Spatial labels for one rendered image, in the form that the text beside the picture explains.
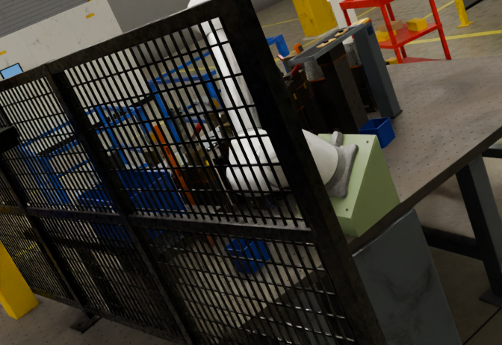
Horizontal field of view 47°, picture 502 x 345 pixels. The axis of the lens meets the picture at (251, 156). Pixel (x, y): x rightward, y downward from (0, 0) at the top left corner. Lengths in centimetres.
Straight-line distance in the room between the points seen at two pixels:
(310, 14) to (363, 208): 810
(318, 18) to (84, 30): 398
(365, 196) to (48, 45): 879
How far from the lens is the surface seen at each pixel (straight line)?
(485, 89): 267
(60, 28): 1031
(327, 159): 177
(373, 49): 259
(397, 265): 194
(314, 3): 979
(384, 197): 187
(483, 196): 229
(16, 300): 245
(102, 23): 1050
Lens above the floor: 158
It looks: 18 degrees down
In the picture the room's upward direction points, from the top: 24 degrees counter-clockwise
